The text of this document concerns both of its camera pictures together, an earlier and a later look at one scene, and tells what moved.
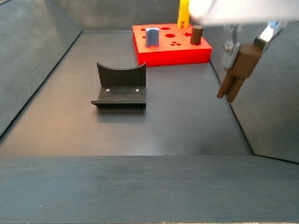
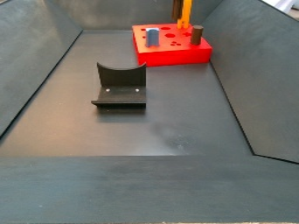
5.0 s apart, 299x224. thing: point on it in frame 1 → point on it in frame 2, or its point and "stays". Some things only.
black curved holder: [121, 87] stays
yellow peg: [183, 14] stays
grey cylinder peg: [152, 37] stays
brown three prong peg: [247, 57] → [176, 10]
